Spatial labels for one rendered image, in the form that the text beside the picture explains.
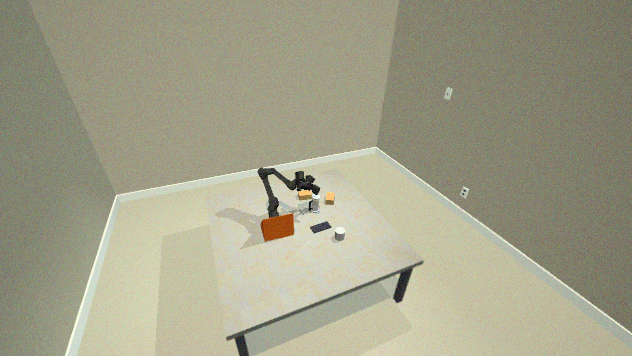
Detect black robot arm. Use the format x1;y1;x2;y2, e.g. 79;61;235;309
257;168;315;218

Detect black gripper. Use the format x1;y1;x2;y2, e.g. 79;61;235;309
302;178;320;195

